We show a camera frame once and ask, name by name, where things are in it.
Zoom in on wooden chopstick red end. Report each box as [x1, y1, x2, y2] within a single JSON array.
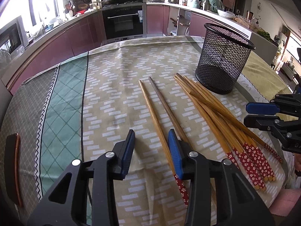
[[139, 80, 189, 207]]

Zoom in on dark wooden chopstick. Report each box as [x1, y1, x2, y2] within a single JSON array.
[[148, 76, 193, 149]]

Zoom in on pink sleeve forearm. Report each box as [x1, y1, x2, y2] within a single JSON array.
[[269, 188, 301, 217]]

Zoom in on pink kitchen cabinets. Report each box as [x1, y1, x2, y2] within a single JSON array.
[[7, 4, 250, 95]]

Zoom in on right hand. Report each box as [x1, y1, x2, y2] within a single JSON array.
[[294, 153, 301, 176]]

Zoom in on black mesh utensil holder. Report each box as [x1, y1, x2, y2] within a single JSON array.
[[195, 23, 256, 95]]

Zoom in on brown wooden chair back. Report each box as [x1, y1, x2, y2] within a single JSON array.
[[4, 133, 23, 207]]

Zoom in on white bowl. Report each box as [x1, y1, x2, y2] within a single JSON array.
[[217, 9, 236, 19]]

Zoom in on teal food cover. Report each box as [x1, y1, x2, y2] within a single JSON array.
[[208, 0, 224, 13]]

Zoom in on built-in black oven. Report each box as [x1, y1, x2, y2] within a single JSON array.
[[101, 0, 146, 43]]

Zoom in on silver microwave oven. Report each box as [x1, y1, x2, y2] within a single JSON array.
[[1, 16, 29, 54]]

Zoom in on black wok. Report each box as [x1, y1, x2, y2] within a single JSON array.
[[102, 0, 118, 6]]

